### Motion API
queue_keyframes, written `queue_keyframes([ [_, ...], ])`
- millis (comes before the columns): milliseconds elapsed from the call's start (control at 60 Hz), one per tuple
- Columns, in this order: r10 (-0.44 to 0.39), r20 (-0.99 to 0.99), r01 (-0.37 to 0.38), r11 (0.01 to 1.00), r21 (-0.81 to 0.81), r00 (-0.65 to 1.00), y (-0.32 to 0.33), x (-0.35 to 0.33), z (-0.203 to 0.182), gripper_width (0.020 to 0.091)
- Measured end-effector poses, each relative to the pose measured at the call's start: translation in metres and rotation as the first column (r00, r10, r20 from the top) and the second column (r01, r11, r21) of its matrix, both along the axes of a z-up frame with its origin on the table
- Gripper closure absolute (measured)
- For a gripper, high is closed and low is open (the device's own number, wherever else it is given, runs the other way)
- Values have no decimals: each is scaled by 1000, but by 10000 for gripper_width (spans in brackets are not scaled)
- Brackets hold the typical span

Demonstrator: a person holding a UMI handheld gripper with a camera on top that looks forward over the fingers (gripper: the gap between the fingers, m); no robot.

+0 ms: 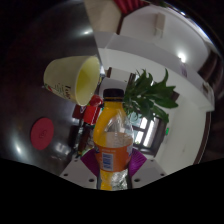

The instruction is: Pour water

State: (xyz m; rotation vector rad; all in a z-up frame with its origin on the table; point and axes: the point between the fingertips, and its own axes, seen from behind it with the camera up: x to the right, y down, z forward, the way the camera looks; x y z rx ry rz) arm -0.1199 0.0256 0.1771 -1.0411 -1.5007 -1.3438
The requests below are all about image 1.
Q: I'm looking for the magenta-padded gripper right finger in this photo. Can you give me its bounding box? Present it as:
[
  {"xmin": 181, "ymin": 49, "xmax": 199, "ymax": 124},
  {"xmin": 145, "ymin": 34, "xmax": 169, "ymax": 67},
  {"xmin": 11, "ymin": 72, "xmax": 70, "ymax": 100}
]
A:
[{"xmin": 126, "ymin": 148, "xmax": 168, "ymax": 190}]

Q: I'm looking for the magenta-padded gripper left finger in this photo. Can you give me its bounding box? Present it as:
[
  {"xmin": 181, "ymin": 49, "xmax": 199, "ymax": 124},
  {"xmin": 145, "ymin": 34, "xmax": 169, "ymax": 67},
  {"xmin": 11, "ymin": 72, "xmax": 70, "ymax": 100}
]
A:
[{"xmin": 59, "ymin": 148, "xmax": 101, "ymax": 190}]

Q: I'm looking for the red carpeted staircase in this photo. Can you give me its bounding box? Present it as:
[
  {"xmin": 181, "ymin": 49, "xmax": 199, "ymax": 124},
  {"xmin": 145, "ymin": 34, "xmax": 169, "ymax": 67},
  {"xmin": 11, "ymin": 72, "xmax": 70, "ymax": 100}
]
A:
[{"xmin": 113, "ymin": 0, "xmax": 148, "ymax": 15}]

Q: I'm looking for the flat round red coaster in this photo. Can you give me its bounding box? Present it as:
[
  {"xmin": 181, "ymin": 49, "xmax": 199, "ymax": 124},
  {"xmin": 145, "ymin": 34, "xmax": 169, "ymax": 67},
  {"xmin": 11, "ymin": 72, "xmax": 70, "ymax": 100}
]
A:
[{"xmin": 30, "ymin": 117, "xmax": 55, "ymax": 151}]

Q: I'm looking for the glowing wall lamp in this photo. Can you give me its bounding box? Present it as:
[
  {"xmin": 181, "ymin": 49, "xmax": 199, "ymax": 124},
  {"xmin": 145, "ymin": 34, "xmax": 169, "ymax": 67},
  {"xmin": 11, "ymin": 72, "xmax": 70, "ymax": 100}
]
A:
[{"xmin": 177, "ymin": 51, "xmax": 188, "ymax": 64}]

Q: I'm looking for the dark wooden double door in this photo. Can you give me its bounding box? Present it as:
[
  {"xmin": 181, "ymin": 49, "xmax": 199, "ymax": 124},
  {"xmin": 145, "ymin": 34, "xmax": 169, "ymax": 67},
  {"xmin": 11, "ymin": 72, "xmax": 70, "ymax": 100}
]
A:
[{"xmin": 131, "ymin": 114, "xmax": 166, "ymax": 158}]

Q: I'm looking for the small red ball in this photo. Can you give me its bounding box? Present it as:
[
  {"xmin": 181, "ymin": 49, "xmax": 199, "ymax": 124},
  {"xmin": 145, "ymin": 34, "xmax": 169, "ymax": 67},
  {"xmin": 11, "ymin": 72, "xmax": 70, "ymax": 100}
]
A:
[{"xmin": 89, "ymin": 94, "xmax": 104, "ymax": 108}]

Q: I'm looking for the pale yellow mug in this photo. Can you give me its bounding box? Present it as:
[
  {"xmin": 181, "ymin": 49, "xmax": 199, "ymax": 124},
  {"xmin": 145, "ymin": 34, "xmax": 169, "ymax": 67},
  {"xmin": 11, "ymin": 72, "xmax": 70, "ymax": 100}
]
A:
[{"xmin": 43, "ymin": 55, "xmax": 102, "ymax": 107}]

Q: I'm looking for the potted plant in white pot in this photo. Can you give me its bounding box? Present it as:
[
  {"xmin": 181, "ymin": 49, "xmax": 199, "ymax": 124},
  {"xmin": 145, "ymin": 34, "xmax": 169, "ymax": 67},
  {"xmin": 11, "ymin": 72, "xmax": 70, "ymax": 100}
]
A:
[{"xmin": 122, "ymin": 68, "xmax": 179, "ymax": 124}]

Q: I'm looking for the white wall-mounted unit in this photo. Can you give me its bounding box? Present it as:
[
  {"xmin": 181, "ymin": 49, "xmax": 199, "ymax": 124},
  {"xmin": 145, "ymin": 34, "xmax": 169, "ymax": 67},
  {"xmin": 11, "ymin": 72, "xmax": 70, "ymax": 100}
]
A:
[{"xmin": 154, "ymin": 13, "xmax": 167, "ymax": 38}]

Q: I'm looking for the orange drink bottle black cap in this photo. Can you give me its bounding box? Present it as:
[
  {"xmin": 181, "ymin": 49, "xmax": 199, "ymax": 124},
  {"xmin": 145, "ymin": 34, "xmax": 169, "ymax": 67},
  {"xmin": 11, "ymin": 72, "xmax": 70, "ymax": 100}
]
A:
[{"xmin": 92, "ymin": 88, "xmax": 135, "ymax": 192}]

